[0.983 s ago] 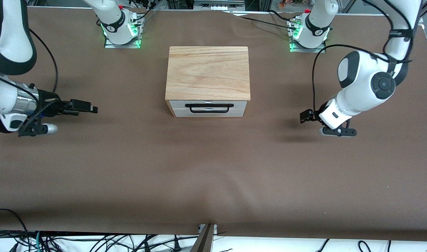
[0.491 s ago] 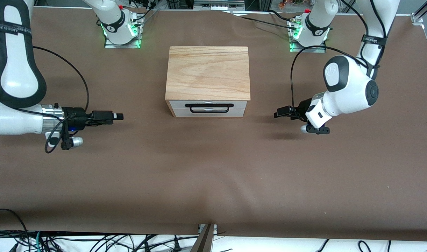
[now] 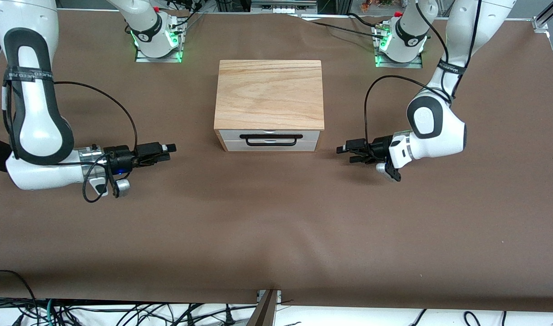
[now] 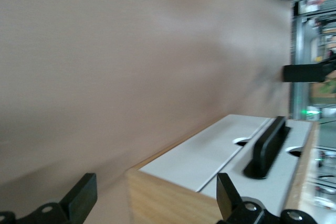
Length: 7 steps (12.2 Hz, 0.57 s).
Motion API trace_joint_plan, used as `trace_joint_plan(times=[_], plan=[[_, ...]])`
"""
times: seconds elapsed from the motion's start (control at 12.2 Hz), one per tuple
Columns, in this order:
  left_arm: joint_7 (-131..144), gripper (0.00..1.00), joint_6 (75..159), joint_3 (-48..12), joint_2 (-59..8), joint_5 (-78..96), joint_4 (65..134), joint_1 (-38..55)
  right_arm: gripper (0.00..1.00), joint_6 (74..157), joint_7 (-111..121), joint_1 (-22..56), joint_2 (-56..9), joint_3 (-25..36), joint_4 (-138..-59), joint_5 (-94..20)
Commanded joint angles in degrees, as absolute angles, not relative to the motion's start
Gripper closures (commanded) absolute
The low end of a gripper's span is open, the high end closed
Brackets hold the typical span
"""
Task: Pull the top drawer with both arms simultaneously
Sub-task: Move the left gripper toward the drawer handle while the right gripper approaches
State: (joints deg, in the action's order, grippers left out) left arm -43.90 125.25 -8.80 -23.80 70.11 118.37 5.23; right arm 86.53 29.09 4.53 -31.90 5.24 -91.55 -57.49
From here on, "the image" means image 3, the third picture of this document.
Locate white-fronted wooden drawer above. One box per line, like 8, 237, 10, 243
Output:
219, 130, 321, 142

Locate light wooden drawer cabinet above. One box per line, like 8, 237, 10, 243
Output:
214, 60, 325, 152

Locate brown table cover sheet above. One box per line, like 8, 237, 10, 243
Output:
0, 8, 553, 313

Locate orange background items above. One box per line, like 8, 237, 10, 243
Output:
360, 0, 394, 12

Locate grey background device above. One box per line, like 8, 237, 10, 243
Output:
251, 0, 317, 14

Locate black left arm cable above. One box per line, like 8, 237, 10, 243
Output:
365, 0, 483, 145

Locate white drawer front without handle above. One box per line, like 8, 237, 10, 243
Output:
223, 140, 317, 152

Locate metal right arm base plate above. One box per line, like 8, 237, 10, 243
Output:
135, 20, 183, 63

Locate long black cable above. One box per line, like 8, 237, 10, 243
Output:
299, 14, 385, 41

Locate short black cable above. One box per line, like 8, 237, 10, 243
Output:
348, 12, 383, 29

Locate black base cable bundle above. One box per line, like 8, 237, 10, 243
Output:
168, 0, 203, 30

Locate black looped floor cable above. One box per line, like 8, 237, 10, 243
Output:
0, 270, 38, 317

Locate aluminium bracket with bar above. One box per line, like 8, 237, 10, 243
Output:
247, 289, 282, 326

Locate aluminium frame profile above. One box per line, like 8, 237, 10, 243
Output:
532, 0, 553, 32

